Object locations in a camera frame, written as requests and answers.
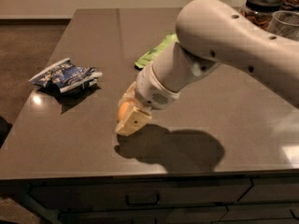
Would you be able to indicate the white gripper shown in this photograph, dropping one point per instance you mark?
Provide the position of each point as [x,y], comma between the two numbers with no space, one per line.
[151,90]

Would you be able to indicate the orange fruit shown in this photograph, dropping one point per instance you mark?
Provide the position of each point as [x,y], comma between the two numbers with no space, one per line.
[122,111]

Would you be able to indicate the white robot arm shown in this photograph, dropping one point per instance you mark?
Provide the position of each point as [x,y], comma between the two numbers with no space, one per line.
[209,33]

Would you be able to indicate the green chip bag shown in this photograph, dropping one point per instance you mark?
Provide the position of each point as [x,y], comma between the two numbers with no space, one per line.
[152,54]

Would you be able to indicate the blue chip bag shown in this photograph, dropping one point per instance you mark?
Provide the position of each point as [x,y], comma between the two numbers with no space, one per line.
[65,76]

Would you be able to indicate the dark cabinet drawer front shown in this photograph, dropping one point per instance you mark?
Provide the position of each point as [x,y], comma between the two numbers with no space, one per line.
[112,196]

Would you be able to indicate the glass jar with black lid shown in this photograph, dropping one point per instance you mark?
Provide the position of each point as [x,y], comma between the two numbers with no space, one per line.
[259,12]

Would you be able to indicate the clear glass container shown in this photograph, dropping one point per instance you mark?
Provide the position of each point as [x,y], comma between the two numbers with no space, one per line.
[285,23]

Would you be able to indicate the black drawer handle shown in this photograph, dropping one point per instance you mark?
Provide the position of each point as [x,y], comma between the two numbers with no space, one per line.
[142,200]

